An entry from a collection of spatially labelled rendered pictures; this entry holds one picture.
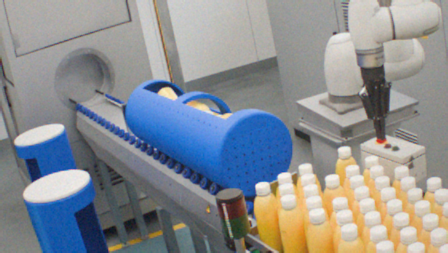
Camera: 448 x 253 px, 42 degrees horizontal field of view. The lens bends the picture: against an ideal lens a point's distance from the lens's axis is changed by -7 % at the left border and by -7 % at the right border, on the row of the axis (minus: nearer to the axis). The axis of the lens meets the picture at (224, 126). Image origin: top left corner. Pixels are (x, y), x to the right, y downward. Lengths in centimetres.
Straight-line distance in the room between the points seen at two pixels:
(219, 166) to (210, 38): 536
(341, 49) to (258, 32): 522
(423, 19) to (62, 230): 146
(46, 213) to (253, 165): 78
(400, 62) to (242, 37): 519
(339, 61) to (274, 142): 45
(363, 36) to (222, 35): 559
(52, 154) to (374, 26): 182
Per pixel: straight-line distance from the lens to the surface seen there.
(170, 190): 254
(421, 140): 368
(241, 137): 199
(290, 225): 166
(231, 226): 140
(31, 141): 310
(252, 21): 747
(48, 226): 234
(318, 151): 250
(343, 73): 234
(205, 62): 730
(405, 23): 182
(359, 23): 181
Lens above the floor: 183
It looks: 18 degrees down
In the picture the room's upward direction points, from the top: 12 degrees counter-clockwise
